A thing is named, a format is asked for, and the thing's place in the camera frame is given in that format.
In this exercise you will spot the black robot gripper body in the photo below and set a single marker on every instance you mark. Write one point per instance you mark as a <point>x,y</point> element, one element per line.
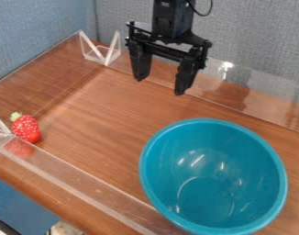
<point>146,42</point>

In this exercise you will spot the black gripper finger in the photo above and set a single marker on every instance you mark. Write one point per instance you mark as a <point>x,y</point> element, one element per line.
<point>141,61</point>
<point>185,78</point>

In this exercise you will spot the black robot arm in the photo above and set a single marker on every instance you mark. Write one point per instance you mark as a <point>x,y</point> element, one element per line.
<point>173,19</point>

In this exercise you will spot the blue plastic bowl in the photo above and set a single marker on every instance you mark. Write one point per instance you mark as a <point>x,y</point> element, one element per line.
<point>214,177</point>

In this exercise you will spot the red toy strawberry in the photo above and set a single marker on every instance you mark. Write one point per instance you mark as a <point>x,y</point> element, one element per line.
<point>26,127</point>

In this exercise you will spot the clear acrylic barrier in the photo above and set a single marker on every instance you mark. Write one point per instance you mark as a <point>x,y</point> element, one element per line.
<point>258,94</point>
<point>41,170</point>

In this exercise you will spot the clear acrylic front barrier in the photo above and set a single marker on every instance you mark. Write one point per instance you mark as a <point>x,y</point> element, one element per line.
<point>41,170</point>

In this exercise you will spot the clear acrylic corner bracket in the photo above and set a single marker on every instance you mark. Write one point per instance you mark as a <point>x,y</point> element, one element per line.
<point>98,53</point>

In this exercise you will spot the clear acrylic back barrier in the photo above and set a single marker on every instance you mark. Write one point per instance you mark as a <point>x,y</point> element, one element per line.
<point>258,94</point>

